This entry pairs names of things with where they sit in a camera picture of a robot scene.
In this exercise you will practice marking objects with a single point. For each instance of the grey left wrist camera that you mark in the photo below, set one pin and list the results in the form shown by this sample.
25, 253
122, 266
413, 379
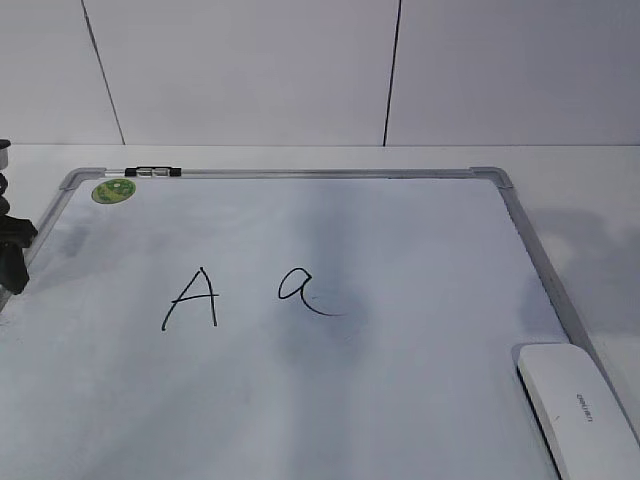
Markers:
4, 146

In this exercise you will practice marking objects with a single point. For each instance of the white whiteboard eraser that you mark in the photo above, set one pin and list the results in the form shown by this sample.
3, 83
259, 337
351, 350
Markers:
585, 428

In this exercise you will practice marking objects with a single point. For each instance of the green round sticker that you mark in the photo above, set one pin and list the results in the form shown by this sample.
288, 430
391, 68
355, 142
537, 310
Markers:
113, 191

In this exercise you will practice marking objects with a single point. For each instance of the white whiteboard with grey frame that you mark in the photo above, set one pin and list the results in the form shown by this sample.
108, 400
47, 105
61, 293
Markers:
281, 325

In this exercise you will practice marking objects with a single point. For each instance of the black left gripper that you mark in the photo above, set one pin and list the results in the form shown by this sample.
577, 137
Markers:
16, 235

